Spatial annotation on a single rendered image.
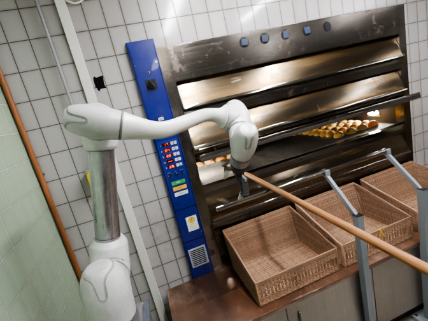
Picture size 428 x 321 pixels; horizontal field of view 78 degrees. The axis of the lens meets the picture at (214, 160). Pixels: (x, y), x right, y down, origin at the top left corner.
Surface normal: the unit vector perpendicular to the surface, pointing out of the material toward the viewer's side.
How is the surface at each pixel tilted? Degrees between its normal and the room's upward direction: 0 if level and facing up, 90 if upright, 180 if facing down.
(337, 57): 70
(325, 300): 90
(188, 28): 90
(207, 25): 90
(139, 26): 90
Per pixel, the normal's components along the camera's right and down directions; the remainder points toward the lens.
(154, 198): 0.29, 0.15
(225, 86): 0.19, -0.18
